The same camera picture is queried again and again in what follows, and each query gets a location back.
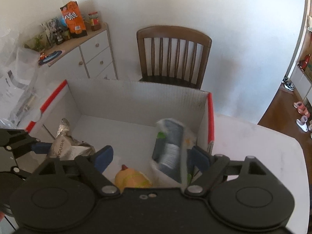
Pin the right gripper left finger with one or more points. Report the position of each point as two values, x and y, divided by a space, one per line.
63 194

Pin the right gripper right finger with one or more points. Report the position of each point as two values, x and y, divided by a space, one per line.
239 194

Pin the gold foil snack bag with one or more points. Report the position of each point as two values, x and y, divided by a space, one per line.
67 148

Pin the yellow giraffe toy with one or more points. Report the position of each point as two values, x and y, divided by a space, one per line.
131 178

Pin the white tissue pack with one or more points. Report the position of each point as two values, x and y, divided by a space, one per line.
170 161

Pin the clear plastic bag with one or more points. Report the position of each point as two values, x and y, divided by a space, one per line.
22 80

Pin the red cardboard box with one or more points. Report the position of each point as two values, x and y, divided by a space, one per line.
125 115

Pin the white drawer cabinet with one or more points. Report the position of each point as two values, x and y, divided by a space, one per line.
88 57

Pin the orange snack bag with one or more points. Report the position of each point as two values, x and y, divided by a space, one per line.
74 20

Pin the glass sauce jar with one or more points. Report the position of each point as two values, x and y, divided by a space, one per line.
94 21

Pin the brown wooden chair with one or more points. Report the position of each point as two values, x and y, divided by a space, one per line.
173 55

